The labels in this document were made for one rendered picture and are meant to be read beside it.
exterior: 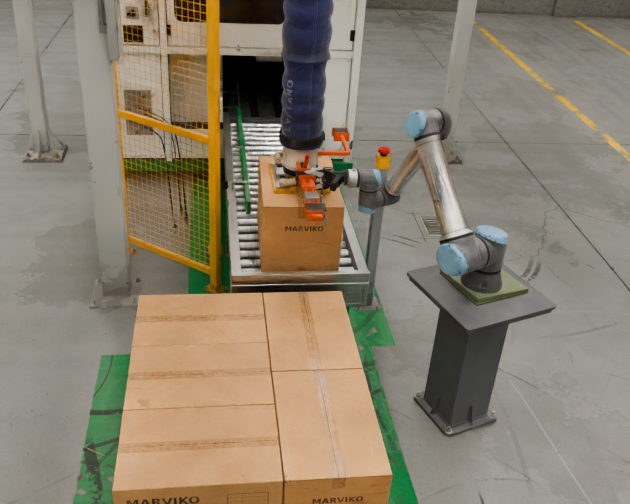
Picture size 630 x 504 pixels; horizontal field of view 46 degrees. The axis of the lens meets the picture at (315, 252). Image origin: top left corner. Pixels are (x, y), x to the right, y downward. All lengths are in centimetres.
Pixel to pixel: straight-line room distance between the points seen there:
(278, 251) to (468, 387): 115
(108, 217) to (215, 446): 187
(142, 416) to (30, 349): 144
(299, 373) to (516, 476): 117
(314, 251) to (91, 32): 155
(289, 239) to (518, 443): 151
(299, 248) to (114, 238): 121
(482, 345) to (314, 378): 86
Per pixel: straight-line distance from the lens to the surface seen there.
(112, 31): 388
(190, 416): 298
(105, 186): 424
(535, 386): 422
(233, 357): 324
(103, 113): 407
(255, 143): 533
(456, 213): 322
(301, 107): 360
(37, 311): 460
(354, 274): 372
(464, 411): 380
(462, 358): 354
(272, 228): 362
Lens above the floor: 259
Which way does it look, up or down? 31 degrees down
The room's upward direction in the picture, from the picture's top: 4 degrees clockwise
